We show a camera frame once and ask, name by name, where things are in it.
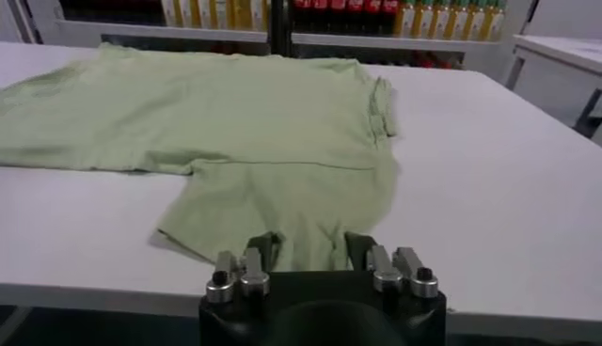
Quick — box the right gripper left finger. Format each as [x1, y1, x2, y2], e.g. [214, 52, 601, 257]
[205, 231, 286, 305]

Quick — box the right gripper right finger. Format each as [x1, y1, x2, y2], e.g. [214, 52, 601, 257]
[345, 231, 439, 300]

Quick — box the light green t-shirt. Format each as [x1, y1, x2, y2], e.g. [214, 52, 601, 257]
[0, 41, 401, 273]

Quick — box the white beverage display shelf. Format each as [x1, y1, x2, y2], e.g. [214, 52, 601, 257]
[8, 0, 283, 55]
[270, 0, 537, 84]

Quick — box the yellow tea bottle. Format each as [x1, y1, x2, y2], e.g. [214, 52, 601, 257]
[444, 0, 463, 41]
[412, 0, 432, 39]
[215, 0, 235, 30]
[251, 0, 270, 31]
[180, 0, 199, 29]
[162, 0, 182, 29]
[233, 0, 253, 31]
[460, 0, 481, 41]
[395, 0, 416, 39]
[198, 0, 217, 30]
[428, 0, 447, 40]
[478, 0, 507, 42]

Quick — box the red cap cola bottle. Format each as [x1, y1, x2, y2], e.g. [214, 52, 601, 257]
[328, 0, 347, 35]
[293, 0, 311, 34]
[381, 0, 399, 37]
[346, 0, 364, 36]
[364, 0, 382, 36]
[310, 0, 329, 35]

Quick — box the white side table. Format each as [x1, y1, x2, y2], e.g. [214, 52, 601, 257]
[505, 33, 602, 142]

